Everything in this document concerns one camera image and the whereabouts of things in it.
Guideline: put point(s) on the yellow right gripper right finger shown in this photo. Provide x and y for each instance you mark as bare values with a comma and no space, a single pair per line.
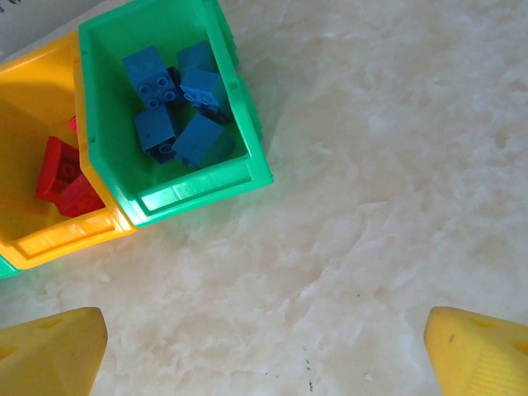
478,359

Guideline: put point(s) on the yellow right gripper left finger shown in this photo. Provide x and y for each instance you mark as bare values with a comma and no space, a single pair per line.
45,359

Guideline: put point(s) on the long red lego brick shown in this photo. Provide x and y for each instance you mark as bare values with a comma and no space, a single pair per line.
80,202

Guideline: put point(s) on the blue lego brick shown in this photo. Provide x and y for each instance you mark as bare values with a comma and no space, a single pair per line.
202,140
146,72
196,55
154,130
202,86

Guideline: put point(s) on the green plastic bin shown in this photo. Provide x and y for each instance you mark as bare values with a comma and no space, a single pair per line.
111,165
5,268

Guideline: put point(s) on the yellow plastic bin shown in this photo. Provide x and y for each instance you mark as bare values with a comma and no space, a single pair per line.
37,103

